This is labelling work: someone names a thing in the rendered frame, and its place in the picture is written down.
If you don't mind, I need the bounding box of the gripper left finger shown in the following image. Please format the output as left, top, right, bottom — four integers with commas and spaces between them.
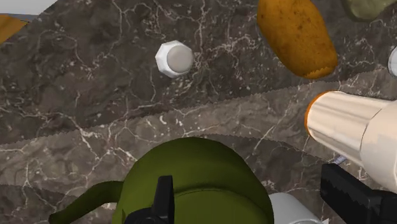
123, 175, 175, 224

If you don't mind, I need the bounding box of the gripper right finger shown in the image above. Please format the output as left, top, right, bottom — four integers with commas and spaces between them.
319, 163, 397, 224

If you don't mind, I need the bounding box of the olive green kettle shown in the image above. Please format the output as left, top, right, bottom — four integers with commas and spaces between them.
48, 136, 275, 224

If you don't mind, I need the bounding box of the white cylinder object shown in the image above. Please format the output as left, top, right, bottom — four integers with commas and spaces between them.
268, 192, 330, 224

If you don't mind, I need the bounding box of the cream bottle with orange rim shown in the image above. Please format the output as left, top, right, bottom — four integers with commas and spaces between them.
304, 90, 397, 193

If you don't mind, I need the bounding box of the white round object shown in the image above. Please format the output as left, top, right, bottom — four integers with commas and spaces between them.
387, 45, 397, 78

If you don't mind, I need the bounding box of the brown potato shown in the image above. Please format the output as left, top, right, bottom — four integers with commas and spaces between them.
256, 0, 339, 80

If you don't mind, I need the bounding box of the pale green rounded object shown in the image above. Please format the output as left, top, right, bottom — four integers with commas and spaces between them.
340, 0, 397, 22

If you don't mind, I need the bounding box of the orange brown object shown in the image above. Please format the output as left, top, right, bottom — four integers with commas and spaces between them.
0, 14, 29, 45

